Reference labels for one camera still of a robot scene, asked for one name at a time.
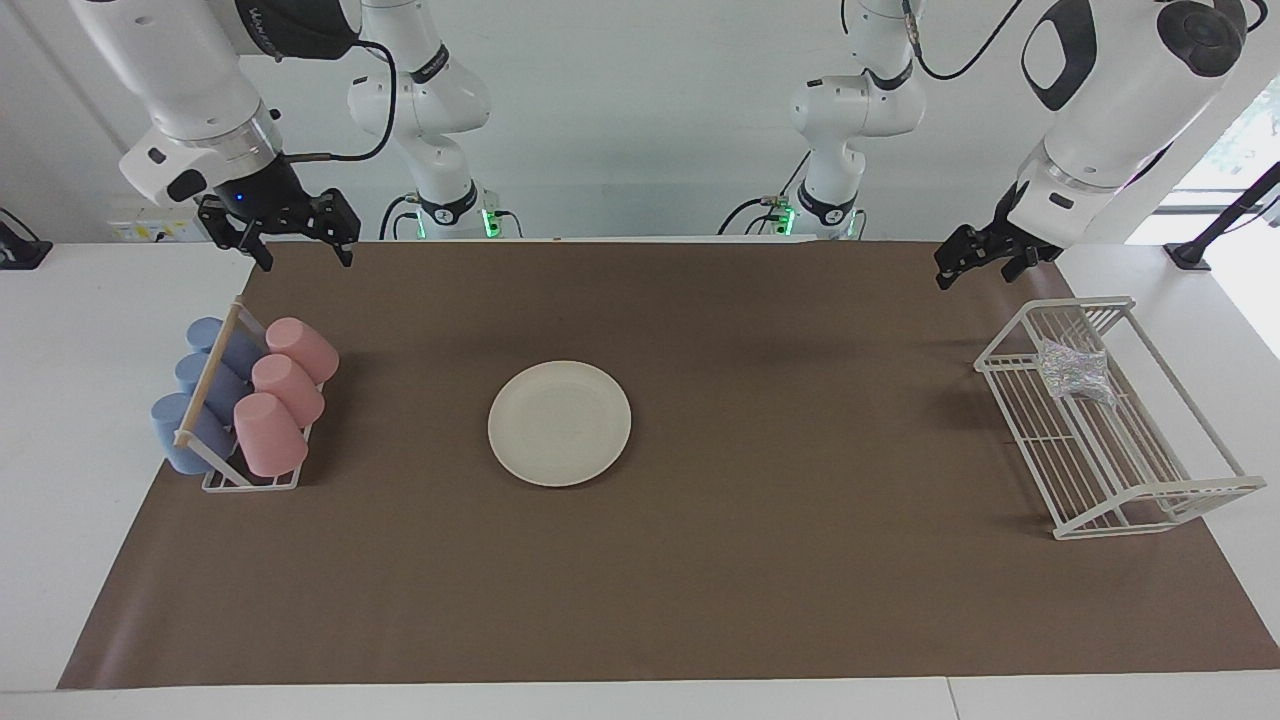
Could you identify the white wall outlet box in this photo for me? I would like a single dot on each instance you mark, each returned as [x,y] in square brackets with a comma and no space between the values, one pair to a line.
[140,230]

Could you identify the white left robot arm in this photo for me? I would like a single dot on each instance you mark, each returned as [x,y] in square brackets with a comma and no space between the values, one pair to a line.
[1120,80]

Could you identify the pink plastic cup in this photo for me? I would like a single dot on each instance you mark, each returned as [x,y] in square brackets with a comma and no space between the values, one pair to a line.
[270,435]
[305,348]
[290,390]

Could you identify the white cup holder rack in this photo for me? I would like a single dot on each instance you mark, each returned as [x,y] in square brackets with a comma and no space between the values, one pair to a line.
[210,370]

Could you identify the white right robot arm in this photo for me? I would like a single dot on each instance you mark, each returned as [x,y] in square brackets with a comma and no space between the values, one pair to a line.
[180,70]

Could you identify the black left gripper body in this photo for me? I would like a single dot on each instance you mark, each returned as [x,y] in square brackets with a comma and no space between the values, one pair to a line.
[985,245]

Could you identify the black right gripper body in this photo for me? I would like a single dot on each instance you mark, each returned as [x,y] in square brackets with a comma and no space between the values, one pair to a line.
[270,200]

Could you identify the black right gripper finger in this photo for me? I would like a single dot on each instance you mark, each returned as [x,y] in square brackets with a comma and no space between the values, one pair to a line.
[344,250]
[261,254]

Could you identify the black camera stand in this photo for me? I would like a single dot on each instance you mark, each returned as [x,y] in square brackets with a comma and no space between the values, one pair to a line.
[1190,255]

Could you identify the cream round plate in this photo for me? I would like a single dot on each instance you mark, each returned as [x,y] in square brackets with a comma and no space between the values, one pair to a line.
[560,424]

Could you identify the silver mesh sponge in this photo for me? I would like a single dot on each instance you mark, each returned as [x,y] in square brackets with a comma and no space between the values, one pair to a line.
[1075,370]

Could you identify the blue plastic cup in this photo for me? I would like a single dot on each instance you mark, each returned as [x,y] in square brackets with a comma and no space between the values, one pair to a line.
[225,390]
[240,350]
[175,430]

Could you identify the brown table mat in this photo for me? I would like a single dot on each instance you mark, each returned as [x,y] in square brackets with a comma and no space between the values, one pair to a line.
[700,580]

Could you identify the black table clamp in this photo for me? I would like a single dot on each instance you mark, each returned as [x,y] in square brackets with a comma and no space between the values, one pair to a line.
[20,250]

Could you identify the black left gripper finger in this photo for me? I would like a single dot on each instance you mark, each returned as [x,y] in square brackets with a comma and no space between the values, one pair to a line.
[947,275]
[1018,269]

